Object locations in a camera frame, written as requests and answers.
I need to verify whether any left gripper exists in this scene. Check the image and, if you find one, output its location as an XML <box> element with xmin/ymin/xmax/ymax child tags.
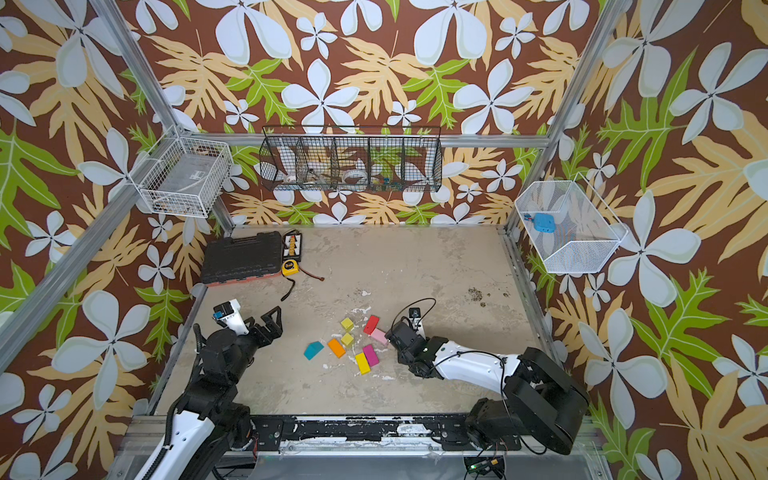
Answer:
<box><xmin>228</xmin><ymin>305</ymin><xmax>283</xmax><ymax>386</ymax></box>

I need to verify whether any pink wood block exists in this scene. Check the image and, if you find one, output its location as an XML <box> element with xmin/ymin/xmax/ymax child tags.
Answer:
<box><xmin>370</xmin><ymin>328</ymin><xmax>389</xmax><ymax>345</ymax></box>

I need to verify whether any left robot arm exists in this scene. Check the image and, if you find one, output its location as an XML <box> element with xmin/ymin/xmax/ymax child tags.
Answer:
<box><xmin>137</xmin><ymin>300</ymin><xmax>283</xmax><ymax>479</ymax></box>

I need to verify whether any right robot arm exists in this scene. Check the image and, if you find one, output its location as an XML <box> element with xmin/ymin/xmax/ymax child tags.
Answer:
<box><xmin>385</xmin><ymin>318</ymin><xmax>589</xmax><ymax>455</ymax></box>

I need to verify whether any magenta wood block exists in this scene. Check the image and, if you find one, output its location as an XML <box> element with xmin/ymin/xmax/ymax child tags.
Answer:
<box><xmin>363</xmin><ymin>344</ymin><xmax>380</xmax><ymax>367</ymax></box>

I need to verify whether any yellow long block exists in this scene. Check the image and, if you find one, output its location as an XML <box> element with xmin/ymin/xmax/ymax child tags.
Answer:
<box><xmin>355</xmin><ymin>353</ymin><xmax>371</xmax><ymax>375</ymax></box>

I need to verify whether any red wood block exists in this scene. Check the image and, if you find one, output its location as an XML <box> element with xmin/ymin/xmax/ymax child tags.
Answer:
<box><xmin>363</xmin><ymin>315</ymin><xmax>379</xmax><ymax>335</ymax></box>

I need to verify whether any teal wood block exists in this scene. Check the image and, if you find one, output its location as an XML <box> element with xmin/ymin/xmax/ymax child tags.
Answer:
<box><xmin>303</xmin><ymin>341</ymin><xmax>324</xmax><ymax>361</ymax></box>

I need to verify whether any orange wood block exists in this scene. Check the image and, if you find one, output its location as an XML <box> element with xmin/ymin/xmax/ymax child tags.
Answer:
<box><xmin>327</xmin><ymin>338</ymin><xmax>346</xmax><ymax>358</ymax></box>

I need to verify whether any yellow tape measure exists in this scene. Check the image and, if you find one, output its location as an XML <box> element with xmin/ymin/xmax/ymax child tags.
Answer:
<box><xmin>281</xmin><ymin>259</ymin><xmax>300</xmax><ymax>277</ymax></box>

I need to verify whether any black and red tool case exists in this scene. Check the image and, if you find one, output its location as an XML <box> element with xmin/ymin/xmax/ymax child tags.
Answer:
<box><xmin>200</xmin><ymin>231</ymin><xmax>282</xmax><ymax>285</ymax></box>

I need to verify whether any blue object in basket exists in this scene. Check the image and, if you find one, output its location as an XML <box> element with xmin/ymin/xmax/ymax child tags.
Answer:
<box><xmin>524</xmin><ymin>213</ymin><xmax>556</xmax><ymax>233</ymax></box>

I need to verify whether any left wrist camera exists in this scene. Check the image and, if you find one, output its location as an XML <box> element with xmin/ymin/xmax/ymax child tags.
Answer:
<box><xmin>212</xmin><ymin>299</ymin><xmax>248</xmax><ymax>336</ymax></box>

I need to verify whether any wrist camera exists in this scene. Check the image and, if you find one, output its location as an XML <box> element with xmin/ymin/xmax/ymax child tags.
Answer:
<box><xmin>408</xmin><ymin>307</ymin><xmax>425</xmax><ymax>337</ymax></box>
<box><xmin>212</xmin><ymin>299</ymin><xmax>248</xmax><ymax>336</ymax></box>

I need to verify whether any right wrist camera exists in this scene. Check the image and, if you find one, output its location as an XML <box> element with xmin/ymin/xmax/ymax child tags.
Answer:
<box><xmin>408</xmin><ymin>307</ymin><xmax>425</xmax><ymax>337</ymax></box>

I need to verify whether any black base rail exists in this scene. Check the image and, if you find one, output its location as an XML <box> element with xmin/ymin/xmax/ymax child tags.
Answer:
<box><xmin>239</xmin><ymin>413</ymin><xmax>481</xmax><ymax>452</ymax></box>

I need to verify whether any white wire basket left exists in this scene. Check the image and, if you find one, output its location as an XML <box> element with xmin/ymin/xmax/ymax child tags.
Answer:
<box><xmin>134</xmin><ymin>136</ymin><xmax>233</xmax><ymax>218</ymax></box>

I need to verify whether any white wire basket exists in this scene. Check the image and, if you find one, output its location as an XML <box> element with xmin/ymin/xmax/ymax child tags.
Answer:
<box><xmin>515</xmin><ymin>174</ymin><xmax>629</xmax><ymax>276</ymax></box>
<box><xmin>134</xmin><ymin>136</ymin><xmax>233</xmax><ymax>218</ymax></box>

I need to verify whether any black wire basket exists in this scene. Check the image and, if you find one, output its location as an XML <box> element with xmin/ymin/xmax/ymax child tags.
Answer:
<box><xmin>256</xmin><ymin>125</ymin><xmax>444</xmax><ymax>192</ymax></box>

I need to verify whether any white wire basket right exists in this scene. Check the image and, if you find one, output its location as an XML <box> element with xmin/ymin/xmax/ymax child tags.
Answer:
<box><xmin>515</xmin><ymin>174</ymin><xmax>629</xmax><ymax>276</ymax></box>

